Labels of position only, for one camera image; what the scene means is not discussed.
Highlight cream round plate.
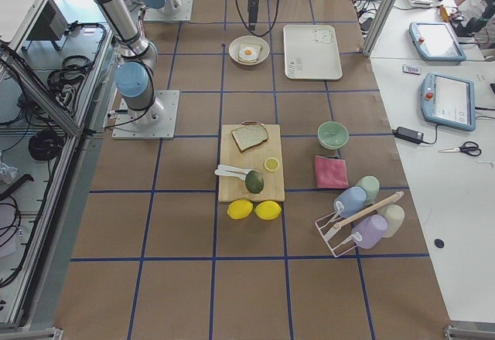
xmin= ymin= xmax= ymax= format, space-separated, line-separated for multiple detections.
xmin=228 ymin=36 xmax=270 ymax=66

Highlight bread slice with egg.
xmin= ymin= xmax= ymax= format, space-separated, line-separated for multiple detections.
xmin=237 ymin=42 xmax=261 ymax=64

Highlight fried egg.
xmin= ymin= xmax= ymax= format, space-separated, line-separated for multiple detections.
xmin=238 ymin=46 xmax=258 ymax=63

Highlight cream bear tray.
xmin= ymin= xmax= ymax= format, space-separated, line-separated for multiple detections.
xmin=283 ymin=25 xmax=343 ymax=80

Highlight green bowl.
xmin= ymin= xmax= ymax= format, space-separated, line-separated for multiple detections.
xmin=317 ymin=121 xmax=349 ymax=150

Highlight lemon half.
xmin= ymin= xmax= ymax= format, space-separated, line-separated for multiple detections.
xmin=264 ymin=157 xmax=280 ymax=172

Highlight white plastic knife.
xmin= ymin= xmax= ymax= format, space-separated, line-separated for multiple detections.
xmin=217 ymin=165 xmax=251 ymax=175

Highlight white plastic fork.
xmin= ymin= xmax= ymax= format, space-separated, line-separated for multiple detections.
xmin=214 ymin=169 xmax=246 ymax=181

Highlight avocado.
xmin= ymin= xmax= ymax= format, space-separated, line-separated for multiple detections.
xmin=244 ymin=170 xmax=265 ymax=194

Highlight far teach pendant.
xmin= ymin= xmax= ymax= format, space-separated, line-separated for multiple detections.
xmin=408 ymin=22 xmax=466 ymax=63

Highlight teach pendant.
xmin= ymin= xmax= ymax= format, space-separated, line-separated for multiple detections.
xmin=408 ymin=22 xmax=466 ymax=63
xmin=420 ymin=73 xmax=476 ymax=131

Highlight pink cloth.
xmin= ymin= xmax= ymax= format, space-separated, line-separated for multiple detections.
xmin=315 ymin=155 xmax=349 ymax=189

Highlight wooden cutting board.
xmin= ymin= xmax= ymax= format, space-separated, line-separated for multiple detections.
xmin=218 ymin=124 xmax=285 ymax=202

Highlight black power adapter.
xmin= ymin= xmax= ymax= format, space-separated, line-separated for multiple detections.
xmin=392 ymin=126 xmax=424 ymax=145

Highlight left whole lemon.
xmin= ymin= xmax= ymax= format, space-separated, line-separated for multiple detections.
xmin=227 ymin=199 xmax=254 ymax=220

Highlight whole lemon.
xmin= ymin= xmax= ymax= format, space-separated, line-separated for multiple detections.
xmin=227 ymin=199 xmax=254 ymax=220
xmin=254 ymin=200 xmax=282 ymax=221

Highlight right whole lemon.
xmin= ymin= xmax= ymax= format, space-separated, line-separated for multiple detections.
xmin=254 ymin=200 xmax=282 ymax=221

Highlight green cup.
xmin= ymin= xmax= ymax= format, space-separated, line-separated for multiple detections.
xmin=355 ymin=175 xmax=380 ymax=206

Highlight near teach pendant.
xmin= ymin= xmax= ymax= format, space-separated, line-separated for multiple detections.
xmin=420 ymin=73 xmax=476 ymax=131

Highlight blue cup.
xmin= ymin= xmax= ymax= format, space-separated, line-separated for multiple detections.
xmin=333 ymin=186 xmax=367 ymax=218

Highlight cream cup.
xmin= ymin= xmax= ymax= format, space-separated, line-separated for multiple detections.
xmin=377 ymin=204 xmax=405 ymax=238

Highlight purple cup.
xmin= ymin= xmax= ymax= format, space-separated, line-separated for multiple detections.
xmin=351 ymin=214 xmax=388 ymax=249

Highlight black scissors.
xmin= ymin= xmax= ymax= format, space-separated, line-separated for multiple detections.
xmin=439 ymin=141 xmax=482 ymax=157

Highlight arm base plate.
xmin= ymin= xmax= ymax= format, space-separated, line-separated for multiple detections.
xmin=143 ymin=0 xmax=193 ymax=22
xmin=111 ymin=90 xmax=180 ymax=140

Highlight aluminium frame post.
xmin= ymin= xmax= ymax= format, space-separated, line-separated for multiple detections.
xmin=362 ymin=0 xmax=396 ymax=57

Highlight white wire cup rack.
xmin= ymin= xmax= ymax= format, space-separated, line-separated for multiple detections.
xmin=314 ymin=191 xmax=405 ymax=258

